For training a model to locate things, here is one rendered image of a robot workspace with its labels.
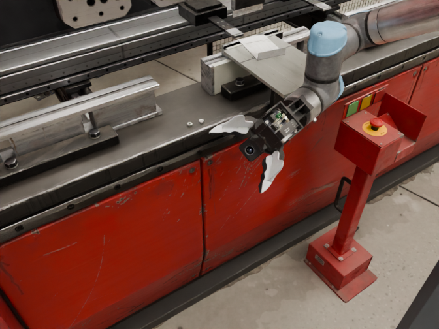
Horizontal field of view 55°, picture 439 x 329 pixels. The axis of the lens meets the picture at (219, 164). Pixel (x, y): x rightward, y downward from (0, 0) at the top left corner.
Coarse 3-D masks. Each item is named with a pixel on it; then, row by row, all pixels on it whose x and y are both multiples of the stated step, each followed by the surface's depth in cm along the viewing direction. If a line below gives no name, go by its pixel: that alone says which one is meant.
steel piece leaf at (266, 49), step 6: (252, 42) 120; (258, 42) 120; (264, 42) 120; (270, 42) 120; (246, 48) 117; (252, 48) 117; (258, 48) 117; (264, 48) 117; (270, 48) 117; (276, 48) 117; (282, 48) 113; (252, 54) 115; (258, 54) 111; (264, 54) 112; (270, 54) 113; (276, 54) 114; (282, 54) 114; (258, 60) 113
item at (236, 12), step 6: (234, 0) 110; (240, 0) 111; (246, 0) 112; (252, 0) 113; (258, 0) 114; (264, 0) 115; (234, 6) 111; (240, 6) 112; (246, 6) 113; (252, 6) 114; (258, 6) 116; (234, 12) 113; (240, 12) 114; (246, 12) 115
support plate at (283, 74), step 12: (240, 48) 117; (288, 48) 117; (240, 60) 113; (252, 60) 113; (264, 60) 113; (276, 60) 113; (288, 60) 113; (300, 60) 113; (252, 72) 108; (264, 72) 108; (276, 72) 108; (288, 72) 108; (300, 72) 108; (276, 84) 104; (288, 84) 104; (300, 84) 104
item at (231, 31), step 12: (192, 0) 134; (204, 0) 134; (216, 0) 134; (180, 12) 136; (192, 12) 130; (204, 12) 130; (216, 12) 132; (216, 24) 128; (228, 24) 128; (240, 36) 123
